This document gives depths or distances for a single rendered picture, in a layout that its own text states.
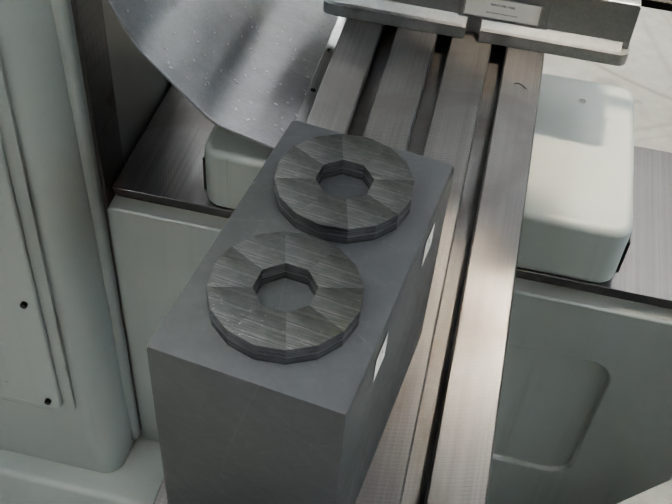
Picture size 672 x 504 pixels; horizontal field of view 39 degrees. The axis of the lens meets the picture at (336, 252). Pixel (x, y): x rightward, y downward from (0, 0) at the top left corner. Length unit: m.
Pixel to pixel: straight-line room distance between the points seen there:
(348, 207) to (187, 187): 0.62
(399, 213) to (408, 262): 0.03
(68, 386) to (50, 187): 0.38
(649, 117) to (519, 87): 1.67
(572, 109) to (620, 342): 0.29
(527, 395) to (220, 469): 0.75
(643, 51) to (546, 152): 1.82
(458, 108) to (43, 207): 0.50
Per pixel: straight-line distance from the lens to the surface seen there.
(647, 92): 2.80
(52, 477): 1.60
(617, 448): 1.38
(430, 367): 0.80
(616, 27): 1.12
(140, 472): 1.58
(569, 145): 1.18
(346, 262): 0.56
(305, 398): 0.52
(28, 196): 1.17
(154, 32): 1.05
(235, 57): 1.13
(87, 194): 1.19
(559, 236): 1.09
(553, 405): 1.32
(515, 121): 1.01
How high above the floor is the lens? 1.55
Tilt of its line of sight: 46 degrees down
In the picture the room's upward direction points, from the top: 5 degrees clockwise
